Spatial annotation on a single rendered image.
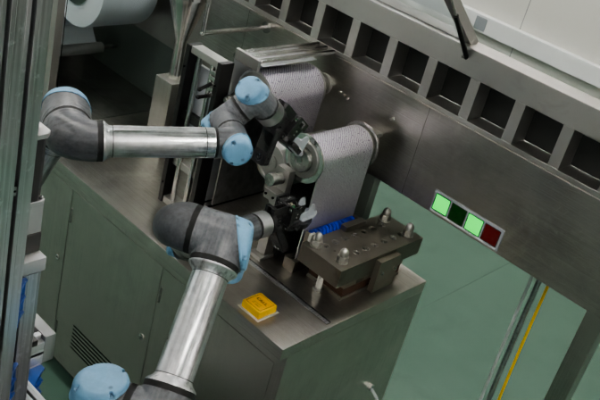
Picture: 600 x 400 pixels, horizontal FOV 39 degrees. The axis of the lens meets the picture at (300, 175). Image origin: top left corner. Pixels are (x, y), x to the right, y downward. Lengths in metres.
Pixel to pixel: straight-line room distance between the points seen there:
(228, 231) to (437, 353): 2.26
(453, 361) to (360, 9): 1.91
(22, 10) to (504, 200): 1.50
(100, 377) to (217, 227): 0.40
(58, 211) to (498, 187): 1.49
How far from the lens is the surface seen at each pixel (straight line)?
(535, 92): 2.39
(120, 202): 2.75
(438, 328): 4.21
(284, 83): 2.57
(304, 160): 2.43
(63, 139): 2.01
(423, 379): 3.86
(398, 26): 2.61
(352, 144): 2.53
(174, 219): 1.94
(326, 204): 2.55
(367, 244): 2.58
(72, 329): 3.18
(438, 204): 2.60
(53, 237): 3.12
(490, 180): 2.50
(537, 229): 2.46
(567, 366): 2.74
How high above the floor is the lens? 2.31
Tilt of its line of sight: 27 degrees down
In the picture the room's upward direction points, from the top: 15 degrees clockwise
